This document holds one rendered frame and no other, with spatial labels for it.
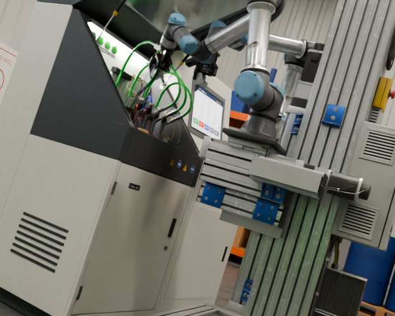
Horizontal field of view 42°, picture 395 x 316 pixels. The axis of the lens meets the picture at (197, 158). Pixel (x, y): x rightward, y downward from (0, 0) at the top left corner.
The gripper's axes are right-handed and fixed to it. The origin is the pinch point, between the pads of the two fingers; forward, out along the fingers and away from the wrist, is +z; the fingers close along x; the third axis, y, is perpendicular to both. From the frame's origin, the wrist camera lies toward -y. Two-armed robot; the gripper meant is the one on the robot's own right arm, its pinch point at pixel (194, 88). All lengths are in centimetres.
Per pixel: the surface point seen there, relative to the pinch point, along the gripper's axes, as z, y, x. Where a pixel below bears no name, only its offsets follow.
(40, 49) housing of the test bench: 3, -74, -35
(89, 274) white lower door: 96, -3, -29
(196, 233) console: 70, -3, 52
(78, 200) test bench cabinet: 68, -17, -35
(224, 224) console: 62, -3, 84
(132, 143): 36.8, -3.0, -29.1
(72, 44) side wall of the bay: -2, -53, -35
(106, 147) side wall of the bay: 42, -11, -35
